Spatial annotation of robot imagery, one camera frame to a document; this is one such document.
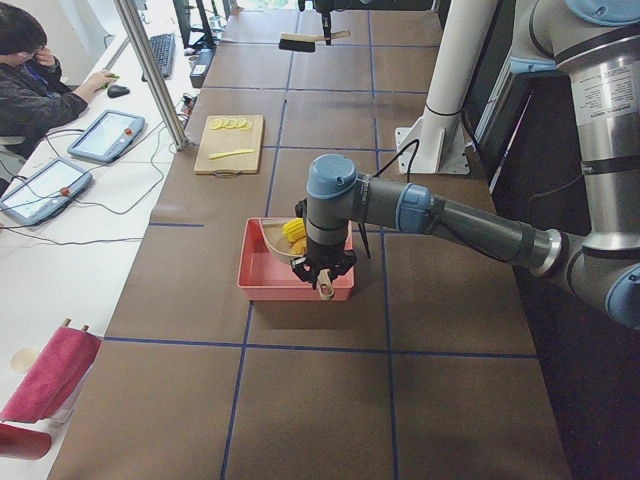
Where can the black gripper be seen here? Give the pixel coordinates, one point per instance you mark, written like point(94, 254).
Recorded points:
point(326, 20)
point(326, 252)

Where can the yellow toy potato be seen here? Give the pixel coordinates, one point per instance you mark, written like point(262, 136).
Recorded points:
point(299, 247)

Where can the beige hand brush black bristles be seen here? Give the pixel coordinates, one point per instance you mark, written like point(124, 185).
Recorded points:
point(306, 43)

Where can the yellow toy corn cob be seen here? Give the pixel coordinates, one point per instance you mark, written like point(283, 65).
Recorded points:
point(294, 230)

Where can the beige plastic dustpan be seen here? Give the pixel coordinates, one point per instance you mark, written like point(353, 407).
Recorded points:
point(276, 280)

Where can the pink plastic bin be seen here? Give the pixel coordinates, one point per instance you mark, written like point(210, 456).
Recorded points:
point(253, 245)

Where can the black box with label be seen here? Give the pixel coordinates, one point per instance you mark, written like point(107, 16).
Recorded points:
point(200, 64)

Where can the yellow plastic knife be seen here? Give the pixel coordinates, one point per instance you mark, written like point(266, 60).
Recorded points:
point(220, 155)

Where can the orange black connector far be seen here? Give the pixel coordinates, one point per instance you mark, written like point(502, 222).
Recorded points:
point(187, 105)

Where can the black keyboard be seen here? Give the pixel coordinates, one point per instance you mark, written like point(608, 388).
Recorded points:
point(163, 48)

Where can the bamboo cutting board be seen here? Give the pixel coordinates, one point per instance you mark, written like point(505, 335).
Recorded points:
point(222, 140)

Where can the black computer mouse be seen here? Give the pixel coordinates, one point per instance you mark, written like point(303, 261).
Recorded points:
point(116, 91)

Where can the far teach pendant tablet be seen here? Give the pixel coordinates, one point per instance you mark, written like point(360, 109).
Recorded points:
point(107, 137)

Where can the teach pendant tablet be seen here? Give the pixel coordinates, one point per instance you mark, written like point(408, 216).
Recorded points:
point(46, 193)
point(107, 137)

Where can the pink towel on rack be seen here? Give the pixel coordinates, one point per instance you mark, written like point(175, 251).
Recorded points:
point(54, 376)

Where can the seated person dark jacket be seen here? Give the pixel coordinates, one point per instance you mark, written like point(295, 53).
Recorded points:
point(34, 100)

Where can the near teach pendant tablet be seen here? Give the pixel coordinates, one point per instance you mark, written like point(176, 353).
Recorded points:
point(46, 193)

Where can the paper cup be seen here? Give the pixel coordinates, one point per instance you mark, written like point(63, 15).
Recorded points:
point(24, 359)

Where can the red cylinder object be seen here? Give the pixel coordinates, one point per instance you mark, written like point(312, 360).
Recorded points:
point(21, 443)

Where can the aluminium frame post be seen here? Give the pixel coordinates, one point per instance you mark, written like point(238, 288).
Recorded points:
point(136, 33)

